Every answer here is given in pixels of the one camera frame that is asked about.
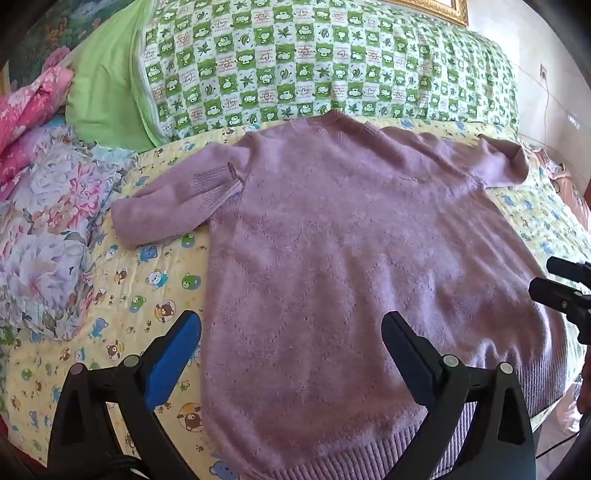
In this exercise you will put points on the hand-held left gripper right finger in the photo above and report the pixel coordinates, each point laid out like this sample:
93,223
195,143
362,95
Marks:
406,355

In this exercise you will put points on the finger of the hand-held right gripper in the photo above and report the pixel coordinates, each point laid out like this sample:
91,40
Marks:
561,300
568,266

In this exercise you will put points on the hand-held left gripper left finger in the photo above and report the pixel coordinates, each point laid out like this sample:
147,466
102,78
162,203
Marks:
178,350

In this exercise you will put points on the purple knit sweater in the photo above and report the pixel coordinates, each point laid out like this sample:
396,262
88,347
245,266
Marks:
332,240

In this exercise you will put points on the yellow cartoon bear bedsheet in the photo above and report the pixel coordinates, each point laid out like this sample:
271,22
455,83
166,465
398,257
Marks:
138,295

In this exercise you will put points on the pink cloth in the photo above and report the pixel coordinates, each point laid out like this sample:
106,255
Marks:
561,180

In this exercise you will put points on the pastel floral quilt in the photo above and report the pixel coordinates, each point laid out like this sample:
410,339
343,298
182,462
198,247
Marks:
51,230

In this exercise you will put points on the pink floral blanket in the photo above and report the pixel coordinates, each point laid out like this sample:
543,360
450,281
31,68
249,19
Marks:
32,115

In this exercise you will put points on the lime green pillow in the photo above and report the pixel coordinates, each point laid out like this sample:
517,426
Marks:
106,83

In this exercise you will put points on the white wall socket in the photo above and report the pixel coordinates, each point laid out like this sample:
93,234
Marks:
544,72

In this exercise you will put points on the gold picture frame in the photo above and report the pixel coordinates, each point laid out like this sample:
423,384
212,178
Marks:
455,9

